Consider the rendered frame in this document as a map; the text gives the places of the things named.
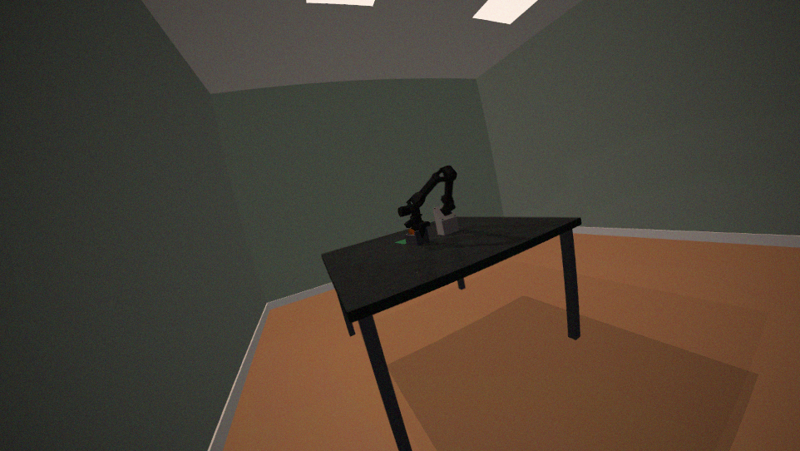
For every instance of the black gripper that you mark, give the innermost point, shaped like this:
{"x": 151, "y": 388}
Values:
{"x": 421, "y": 225}

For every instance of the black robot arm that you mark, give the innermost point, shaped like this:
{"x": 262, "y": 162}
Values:
{"x": 419, "y": 197}

